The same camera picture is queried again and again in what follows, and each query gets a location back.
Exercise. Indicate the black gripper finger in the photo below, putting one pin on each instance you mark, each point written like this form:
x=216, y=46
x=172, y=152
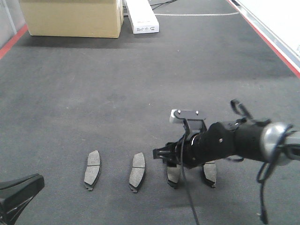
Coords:
x=15, y=195

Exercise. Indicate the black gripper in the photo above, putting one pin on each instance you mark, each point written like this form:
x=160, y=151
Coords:
x=216, y=143

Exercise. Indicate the grey brake pad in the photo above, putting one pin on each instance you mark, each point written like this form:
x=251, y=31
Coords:
x=137, y=172
x=210, y=173
x=93, y=170
x=173, y=174

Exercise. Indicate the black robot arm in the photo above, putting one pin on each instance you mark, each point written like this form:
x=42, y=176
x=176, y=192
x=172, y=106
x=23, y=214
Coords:
x=275, y=142

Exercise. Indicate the black conveyor belt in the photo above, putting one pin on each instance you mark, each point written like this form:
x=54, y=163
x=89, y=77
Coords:
x=62, y=98

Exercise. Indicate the long white box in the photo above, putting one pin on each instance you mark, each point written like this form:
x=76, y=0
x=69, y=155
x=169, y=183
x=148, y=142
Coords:
x=141, y=17

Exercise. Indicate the cardboard box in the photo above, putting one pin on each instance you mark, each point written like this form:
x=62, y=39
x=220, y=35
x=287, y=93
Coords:
x=73, y=18

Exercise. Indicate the white side panel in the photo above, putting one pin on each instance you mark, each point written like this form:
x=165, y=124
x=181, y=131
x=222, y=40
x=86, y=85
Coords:
x=282, y=18

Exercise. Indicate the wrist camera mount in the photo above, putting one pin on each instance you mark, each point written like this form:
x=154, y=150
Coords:
x=192, y=120

